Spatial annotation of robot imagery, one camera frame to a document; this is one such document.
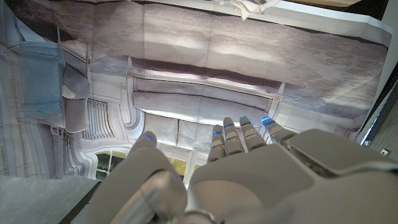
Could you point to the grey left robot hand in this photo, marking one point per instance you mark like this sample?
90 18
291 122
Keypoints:
280 186

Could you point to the beige plaid fringed scarf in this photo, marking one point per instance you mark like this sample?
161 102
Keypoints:
248 7

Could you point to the printed room backdrop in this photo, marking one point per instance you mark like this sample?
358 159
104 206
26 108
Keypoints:
202 62

